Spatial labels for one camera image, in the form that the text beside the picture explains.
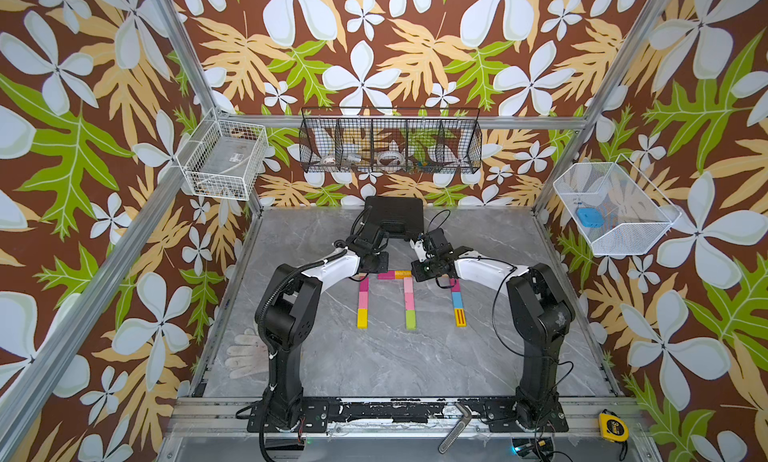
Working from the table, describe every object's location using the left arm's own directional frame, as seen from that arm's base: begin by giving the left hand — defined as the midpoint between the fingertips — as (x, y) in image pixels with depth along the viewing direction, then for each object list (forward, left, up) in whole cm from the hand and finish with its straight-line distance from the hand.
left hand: (383, 259), depth 98 cm
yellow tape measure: (-47, -55, -2) cm, 73 cm away
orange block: (-3, -6, -4) cm, 8 cm away
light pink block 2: (-8, -8, -3) cm, 12 cm away
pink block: (-13, -8, -5) cm, 16 cm away
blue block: (-13, -24, -5) cm, 28 cm away
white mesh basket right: (+3, -66, +22) cm, 69 cm away
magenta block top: (-3, -2, -5) cm, 6 cm away
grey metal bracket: (-48, -18, -5) cm, 51 cm away
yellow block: (-19, +7, -5) cm, 20 cm away
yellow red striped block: (-18, -24, -5) cm, 30 cm away
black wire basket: (+31, -2, +25) cm, 40 cm away
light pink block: (-12, +7, -6) cm, 15 cm away
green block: (-19, -9, -5) cm, 21 cm away
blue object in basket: (0, -57, +21) cm, 61 cm away
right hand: (-2, -10, -2) cm, 10 cm away
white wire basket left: (+16, +47, +29) cm, 57 cm away
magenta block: (-7, +6, -6) cm, 11 cm away
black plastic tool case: (+20, -5, -1) cm, 21 cm away
